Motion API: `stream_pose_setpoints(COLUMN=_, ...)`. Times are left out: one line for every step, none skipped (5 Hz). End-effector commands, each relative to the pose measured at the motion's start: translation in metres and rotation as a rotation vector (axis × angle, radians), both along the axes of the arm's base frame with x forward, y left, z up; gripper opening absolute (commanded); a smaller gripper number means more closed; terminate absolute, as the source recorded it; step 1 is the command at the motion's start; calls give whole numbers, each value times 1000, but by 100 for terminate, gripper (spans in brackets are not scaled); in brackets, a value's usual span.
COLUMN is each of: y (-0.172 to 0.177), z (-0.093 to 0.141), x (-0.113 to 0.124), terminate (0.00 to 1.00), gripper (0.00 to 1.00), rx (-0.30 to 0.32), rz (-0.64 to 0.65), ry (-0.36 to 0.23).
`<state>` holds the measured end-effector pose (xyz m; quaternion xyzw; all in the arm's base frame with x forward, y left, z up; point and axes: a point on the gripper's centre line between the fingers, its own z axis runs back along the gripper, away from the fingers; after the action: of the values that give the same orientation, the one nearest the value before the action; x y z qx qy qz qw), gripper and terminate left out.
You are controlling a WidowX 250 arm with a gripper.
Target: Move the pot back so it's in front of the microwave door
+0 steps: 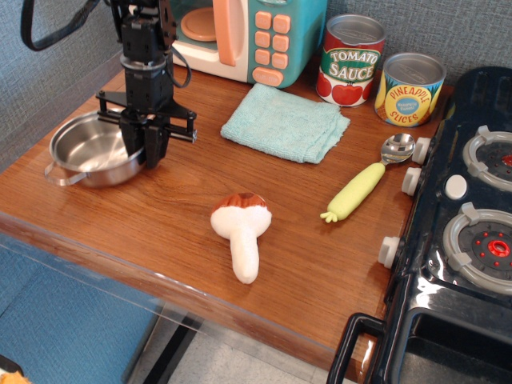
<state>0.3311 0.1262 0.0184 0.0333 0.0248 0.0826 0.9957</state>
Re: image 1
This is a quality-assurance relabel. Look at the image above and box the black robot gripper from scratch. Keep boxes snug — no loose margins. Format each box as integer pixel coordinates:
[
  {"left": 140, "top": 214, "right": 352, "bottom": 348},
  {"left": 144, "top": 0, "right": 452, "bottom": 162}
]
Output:
[{"left": 96, "top": 55, "right": 197, "bottom": 169}]

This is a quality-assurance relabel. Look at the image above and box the stainless steel pot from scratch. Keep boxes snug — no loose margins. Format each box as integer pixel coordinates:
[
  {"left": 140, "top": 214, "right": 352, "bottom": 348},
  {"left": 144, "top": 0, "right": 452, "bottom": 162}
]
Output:
[{"left": 44, "top": 112, "right": 146, "bottom": 188}]

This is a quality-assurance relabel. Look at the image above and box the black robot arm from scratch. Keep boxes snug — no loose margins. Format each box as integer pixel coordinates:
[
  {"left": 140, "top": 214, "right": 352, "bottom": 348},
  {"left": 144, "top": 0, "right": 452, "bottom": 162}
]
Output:
[{"left": 97, "top": 1, "right": 197, "bottom": 169}]

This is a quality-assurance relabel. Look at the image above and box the orange microwave turntable plate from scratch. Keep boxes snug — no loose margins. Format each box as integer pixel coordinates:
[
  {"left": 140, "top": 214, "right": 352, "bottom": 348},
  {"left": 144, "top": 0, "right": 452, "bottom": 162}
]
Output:
[{"left": 181, "top": 7, "right": 216, "bottom": 42}]

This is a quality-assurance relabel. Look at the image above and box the teal toy microwave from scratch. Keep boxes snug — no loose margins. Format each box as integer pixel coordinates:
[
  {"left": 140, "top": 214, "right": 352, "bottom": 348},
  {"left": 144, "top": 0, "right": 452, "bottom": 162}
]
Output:
[{"left": 171, "top": 0, "right": 327, "bottom": 89}]

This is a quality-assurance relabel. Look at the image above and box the plush mushroom toy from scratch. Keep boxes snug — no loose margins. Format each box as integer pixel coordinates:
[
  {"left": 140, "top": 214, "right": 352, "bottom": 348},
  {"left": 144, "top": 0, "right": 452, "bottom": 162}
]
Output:
[{"left": 210, "top": 192, "right": 272, "bottom": 285}]

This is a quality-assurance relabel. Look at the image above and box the teal folded cloth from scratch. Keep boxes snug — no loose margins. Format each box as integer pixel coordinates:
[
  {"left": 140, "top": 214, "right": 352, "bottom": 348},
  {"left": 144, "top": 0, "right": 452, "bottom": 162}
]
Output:
[{"left": 221, "top": 84, "right": 350, "bottom": 164}]

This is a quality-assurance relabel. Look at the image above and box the tomato sauce can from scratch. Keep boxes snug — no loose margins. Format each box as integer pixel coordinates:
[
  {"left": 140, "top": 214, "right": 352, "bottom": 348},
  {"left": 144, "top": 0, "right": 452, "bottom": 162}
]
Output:
[{"left": 316, "top": 14, "right": 386, "bottom": 106}]

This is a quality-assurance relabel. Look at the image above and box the pineapple slices can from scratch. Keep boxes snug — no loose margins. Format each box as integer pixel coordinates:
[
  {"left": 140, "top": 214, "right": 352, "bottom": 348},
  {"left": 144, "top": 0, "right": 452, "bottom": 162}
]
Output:
[{"left": 374, "top": 52, "right": 446, "bottom": 127}]

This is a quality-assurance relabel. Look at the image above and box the orange plush toy corner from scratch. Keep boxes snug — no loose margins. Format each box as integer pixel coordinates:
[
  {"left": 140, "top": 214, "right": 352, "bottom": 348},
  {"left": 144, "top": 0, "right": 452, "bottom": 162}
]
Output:
[{"left": 0, "top": 371, "right": 31, "bottom": 384}]

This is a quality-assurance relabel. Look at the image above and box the black toy stove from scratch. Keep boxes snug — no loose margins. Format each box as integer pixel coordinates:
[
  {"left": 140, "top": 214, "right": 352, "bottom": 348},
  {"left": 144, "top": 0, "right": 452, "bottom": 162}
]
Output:
[{"left": 328, "top": 66, "right": 511, "bottom": 383}]

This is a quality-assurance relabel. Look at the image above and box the black cable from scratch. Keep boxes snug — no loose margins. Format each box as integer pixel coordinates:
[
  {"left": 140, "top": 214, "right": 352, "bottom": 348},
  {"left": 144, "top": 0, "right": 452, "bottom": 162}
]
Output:
[{"left": 20, "top": 0, "right": 101, "bottom": 52}]

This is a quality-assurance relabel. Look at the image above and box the spoon with green handle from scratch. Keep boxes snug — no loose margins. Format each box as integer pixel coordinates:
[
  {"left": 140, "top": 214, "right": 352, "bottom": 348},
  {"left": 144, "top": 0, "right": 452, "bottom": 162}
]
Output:
[{"left": 320, "top": 133, "right": 416, "bottom": 223}]

